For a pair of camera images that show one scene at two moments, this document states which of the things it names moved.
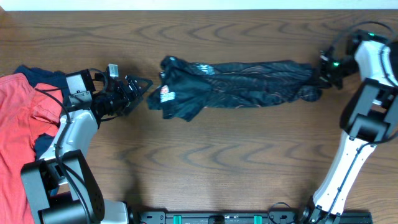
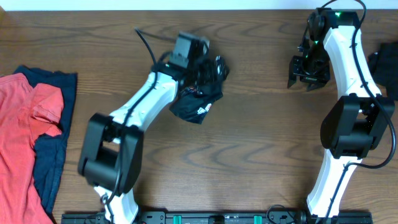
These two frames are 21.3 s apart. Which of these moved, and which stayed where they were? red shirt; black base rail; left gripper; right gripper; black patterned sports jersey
Moved: black patterned sports jersey; left gripper; right gripper
Stayed: black base rail; red shirt
